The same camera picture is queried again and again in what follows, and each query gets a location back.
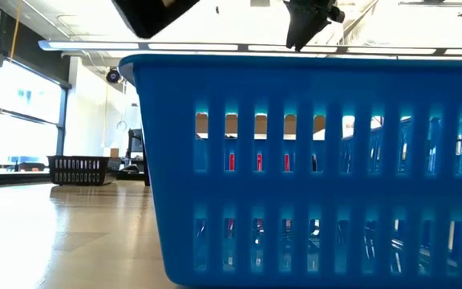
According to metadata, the blue plastic basket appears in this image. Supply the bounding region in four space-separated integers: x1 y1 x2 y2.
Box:
117 54 462 289

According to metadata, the black plastic basket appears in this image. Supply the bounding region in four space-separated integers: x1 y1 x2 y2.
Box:
47 155 111 186

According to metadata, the long ceiling light bar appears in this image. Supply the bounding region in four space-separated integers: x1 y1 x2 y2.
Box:
38 39 462 57

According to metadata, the round black ceiling speaker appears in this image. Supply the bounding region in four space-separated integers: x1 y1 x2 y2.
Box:
105 67 121 84

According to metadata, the dark computer monitor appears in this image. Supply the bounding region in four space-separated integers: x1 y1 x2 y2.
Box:
128 128 146 153

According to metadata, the black ceiling track fixture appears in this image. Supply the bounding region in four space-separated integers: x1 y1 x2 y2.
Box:
398 0 462 18

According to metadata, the large dark-framed window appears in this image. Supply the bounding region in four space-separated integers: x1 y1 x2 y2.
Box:
0 59 71 173

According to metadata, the yellow hanging cable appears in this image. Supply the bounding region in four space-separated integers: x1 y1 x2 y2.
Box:
9 0 22 61

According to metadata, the black aluminium table frame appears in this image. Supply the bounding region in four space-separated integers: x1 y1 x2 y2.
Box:
0 172 152 186

